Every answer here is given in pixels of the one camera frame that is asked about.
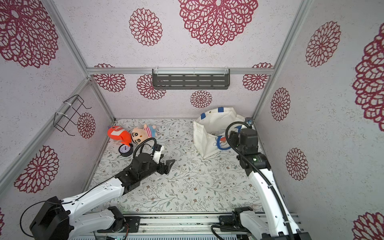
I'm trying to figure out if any white canvas tote bag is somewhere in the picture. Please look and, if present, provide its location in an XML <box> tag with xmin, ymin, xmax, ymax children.
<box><xmin>193</xmin><ymin>107</ymin><xmax>246</xmax><ymax>159</ymax></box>

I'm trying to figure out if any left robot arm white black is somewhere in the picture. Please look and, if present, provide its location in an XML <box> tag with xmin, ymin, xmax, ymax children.
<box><xmin>28</xmin><ymin>138</ymin><xmax>176</xmax><ymax>240</ymax></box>

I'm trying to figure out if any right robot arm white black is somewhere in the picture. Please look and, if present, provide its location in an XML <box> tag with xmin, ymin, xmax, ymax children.
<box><xmin>207</xmin><ymin>120</ymin><xmax>311</xmax><ymax>240</ymax></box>

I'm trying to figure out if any small black alarm clock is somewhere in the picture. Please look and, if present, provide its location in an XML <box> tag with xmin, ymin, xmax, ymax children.
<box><xmin>119</xmin><ymin>144</ymin><xmax>134</xmax><ymax>157</ymax></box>

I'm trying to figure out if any cartoon boy plush doll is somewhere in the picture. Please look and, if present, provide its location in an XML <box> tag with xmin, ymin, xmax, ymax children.
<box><xmin>131</xmin><ymin>124</ymin><xmax>158</xmax><ymax>145</ymax></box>

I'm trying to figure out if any red plush toy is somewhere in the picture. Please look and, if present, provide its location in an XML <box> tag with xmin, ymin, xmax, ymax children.
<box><xmin>108</xmin><ymin>126</ymin><xmax>132</xmax><ymax>145</ymax></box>

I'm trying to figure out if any aluminium front rail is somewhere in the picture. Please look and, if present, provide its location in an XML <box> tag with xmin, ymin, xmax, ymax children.
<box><xmin>68</xmin><ymin>212</ymin><xmax>305</xmax><ymax>236</ymax></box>

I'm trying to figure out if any grey wall shelf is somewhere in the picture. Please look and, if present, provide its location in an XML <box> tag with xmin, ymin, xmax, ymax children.
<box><xmin>152</xmin><ymin>69</ymin><xmax>231</xmax><ymax>90</ymax></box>

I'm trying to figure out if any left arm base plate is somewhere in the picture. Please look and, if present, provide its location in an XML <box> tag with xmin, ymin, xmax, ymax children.
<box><xmin>97</xmin><ymin>216</ymin><xmax>141</xmax><ymax>234</ymax></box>

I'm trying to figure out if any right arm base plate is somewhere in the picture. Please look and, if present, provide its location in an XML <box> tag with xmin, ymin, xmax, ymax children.
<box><xmin>219</xmin><ymin>215</ymin><xmax>239</xmax><ymax>232</ymax></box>

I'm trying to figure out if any black wire wall rack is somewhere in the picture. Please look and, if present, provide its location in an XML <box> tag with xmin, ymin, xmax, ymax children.
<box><xmin>53</xmin><ymin>95</ymin><xmax>92</xmax><ymax>137</ymax></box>

